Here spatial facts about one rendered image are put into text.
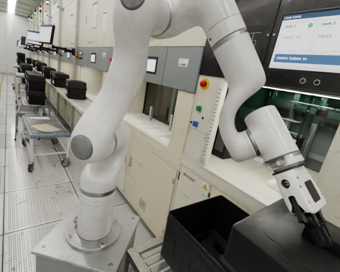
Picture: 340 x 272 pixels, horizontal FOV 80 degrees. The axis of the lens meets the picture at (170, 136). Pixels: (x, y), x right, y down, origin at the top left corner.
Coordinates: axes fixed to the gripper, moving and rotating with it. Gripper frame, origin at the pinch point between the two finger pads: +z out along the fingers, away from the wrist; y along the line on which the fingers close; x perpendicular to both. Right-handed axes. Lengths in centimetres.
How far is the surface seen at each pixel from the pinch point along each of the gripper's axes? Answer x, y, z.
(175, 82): 59, 40, -93
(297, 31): -12, 39, -64
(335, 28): -21, 39, -55
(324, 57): -14, 39, -48
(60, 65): 371, 48, -382
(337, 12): -24, 39, -60
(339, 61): -17, 39, -44
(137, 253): 50, -20, -5
